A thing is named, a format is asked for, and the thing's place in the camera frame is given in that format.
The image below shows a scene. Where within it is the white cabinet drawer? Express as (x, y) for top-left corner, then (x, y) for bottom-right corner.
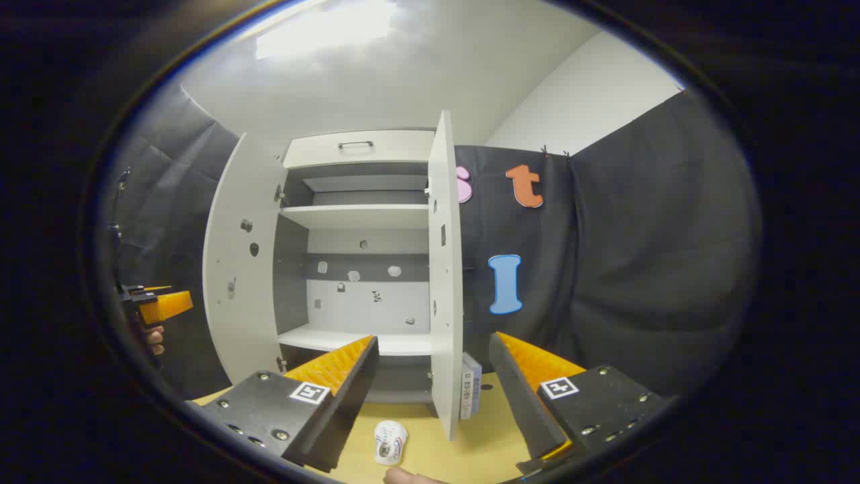
(282, 129), (436, 169)

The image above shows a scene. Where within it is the white shoe cabinet door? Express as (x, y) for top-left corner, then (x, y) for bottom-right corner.
(427, 111), (464, 442)
(202, 132), (290, 385)

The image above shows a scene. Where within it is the ceiling light panel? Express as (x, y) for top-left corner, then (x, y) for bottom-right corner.
(254, 0), (398, 61)

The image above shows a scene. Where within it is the white shoe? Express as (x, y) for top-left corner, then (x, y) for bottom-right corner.
(374, 420), (409, 467)

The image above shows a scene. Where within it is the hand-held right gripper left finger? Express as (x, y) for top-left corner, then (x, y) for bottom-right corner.
(183, 335), (380, 473)

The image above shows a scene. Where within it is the black backdrop cloth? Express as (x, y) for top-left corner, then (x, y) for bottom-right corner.
(111, 84), (763, 404)

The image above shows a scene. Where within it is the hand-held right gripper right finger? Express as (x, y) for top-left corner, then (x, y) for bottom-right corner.
(488, 331), (673, 479)

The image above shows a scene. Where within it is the white shoe cabinet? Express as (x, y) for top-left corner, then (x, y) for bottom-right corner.
(272, 128), (437, 405)

